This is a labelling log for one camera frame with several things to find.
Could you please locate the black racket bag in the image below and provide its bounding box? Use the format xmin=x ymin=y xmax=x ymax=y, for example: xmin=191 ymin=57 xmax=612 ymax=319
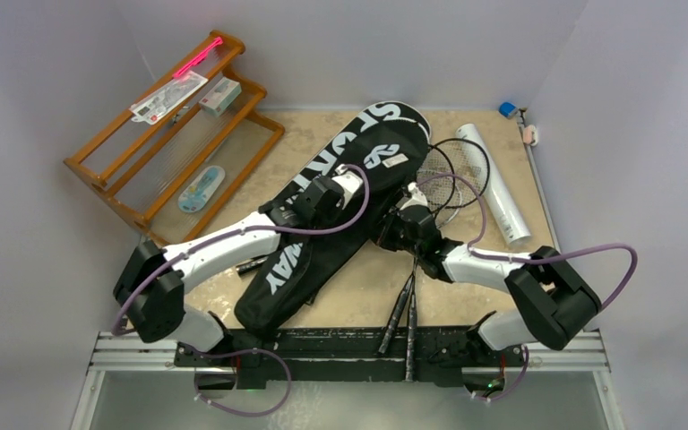
xmin=274 ymin=100 xmax=431 ymax=203
xmin=234 ymin=120 xmax=430 ymax=337

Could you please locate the black badminton racket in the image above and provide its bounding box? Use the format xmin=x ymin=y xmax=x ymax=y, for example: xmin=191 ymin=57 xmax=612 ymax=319
xmin=404 ymin=137 xmax=493 ymax=384

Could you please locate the white shuttlecock tube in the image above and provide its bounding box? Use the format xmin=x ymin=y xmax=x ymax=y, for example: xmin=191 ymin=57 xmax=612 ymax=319
xmin=455 ymin=124 xmax=531 ymax=248

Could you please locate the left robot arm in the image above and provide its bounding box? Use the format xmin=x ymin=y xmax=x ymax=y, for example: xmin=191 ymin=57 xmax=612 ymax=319
xmin=112 ymin=170 xmax=372 ymax=366

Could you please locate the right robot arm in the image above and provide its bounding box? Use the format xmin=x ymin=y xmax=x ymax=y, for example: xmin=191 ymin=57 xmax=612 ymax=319
xmin=373 ymin=205 xmax=603 ymax=365

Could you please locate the blue toothbrush blister pack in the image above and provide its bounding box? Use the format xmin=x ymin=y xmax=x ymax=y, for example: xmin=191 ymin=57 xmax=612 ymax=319
xmin=177 ymin=165 xmax=226 ymax=213

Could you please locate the black racket under bag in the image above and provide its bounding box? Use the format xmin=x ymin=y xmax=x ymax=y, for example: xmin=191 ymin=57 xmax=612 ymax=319
xmin=236 ymin=255 xmax=268 ymax=276

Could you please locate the small teal white box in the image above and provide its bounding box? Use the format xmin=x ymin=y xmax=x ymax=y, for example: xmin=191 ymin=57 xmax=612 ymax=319
xmin=199 ymin=77 xmax=242 ymax=116

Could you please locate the pink white small object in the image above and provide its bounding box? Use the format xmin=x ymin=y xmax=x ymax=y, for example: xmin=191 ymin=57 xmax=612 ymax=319
xmin=522 ymin=125 xmax=538 ymax=147

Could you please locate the blue small object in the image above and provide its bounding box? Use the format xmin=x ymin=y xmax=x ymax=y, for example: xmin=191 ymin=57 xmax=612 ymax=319
xmin=497 ymin=102 xmax=519 ymax=119

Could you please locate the wooden tiered shelf rack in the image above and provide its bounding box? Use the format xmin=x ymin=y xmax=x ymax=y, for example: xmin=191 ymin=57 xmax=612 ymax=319
xmin=64 ymin=30 xmax=285 ymax=244

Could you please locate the pink pen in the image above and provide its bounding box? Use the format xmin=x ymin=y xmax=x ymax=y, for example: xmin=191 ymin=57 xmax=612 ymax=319
xmin=172 ymin=37 xmax=223 ymax=79

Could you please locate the white packaged card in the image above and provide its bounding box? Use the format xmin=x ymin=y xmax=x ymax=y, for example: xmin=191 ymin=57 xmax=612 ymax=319
xmin=129 ymin=71 xmax=208 ymax=125

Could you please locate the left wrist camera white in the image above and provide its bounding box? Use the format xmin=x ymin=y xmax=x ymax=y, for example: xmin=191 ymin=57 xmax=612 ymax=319
xmin=332 ymin=165 xmax=364 ymax=203

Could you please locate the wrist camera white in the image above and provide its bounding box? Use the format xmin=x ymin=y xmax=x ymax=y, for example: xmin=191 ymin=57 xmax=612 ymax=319
xmin=332 ymin=165 xmax=364 ymax=203
xmin=401 ymin=182 xmax=428 ymax=209

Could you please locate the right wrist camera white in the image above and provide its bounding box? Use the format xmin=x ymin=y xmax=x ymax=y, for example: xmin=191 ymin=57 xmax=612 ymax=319
xmin=401 ymin=182 xmax=428 ymax=209

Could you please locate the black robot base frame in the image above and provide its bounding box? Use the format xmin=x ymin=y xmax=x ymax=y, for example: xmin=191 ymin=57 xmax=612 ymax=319
xmin=91 ymin=322 xmax=610 ymax=396

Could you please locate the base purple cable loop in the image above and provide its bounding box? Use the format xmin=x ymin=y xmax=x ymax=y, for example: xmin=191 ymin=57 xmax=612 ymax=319
xmin=193 ymin=347 xmax=294 ymax=417

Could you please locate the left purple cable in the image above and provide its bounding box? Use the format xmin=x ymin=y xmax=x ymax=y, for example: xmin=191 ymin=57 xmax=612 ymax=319
xmin=111 ymin=164 xmax=371 ymax=417

